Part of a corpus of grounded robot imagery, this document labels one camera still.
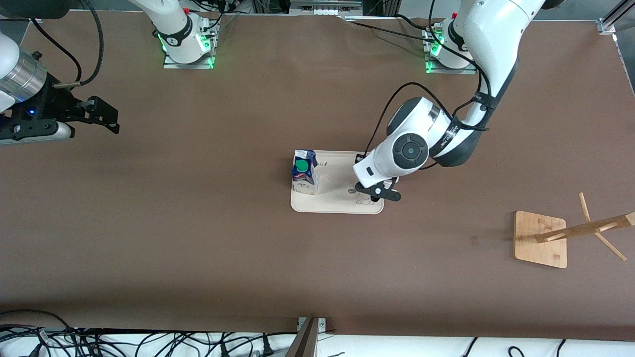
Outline blue white milk carton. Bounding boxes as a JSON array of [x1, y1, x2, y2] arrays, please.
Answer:
[[291, 149, 319, 197]]

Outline cream rabbit print tray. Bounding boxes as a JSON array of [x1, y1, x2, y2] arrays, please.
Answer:
[[290, 150, 384, 215]]

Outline wooden mug stand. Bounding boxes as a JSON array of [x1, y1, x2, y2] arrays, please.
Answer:
[[513, 192, 635, 269]]

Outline grey equipment box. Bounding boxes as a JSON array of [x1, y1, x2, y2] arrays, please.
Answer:
[[289, 0, 364, 16]]

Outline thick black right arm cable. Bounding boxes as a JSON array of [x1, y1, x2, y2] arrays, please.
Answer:
[[51, 0, 105, 89]]

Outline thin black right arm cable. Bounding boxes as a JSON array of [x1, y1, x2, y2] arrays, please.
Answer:
[[30, 19, 83, 83]]

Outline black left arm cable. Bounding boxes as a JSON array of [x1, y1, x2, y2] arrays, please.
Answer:
[[365, 0, 495, 172]]

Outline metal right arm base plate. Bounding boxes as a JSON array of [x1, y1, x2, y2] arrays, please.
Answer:
[[163, 15, 216, 69]]

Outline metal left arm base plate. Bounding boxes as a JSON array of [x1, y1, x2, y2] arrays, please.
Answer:
[[425, 24, 478, 75]]

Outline black base cable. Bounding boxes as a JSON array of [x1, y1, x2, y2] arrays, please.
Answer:
[[394, 13, 438, 33], [345, 19, 438, 45]]

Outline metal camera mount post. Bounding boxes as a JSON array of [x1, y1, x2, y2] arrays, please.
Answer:
[[285, 317, 327, 357]]

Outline black cable with white tag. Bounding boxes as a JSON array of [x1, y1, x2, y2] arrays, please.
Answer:
[[30, 327, 56, 357]]

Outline aluminium frame profile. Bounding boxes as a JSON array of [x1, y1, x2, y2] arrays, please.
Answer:
[[597, 0, 635, 35]]

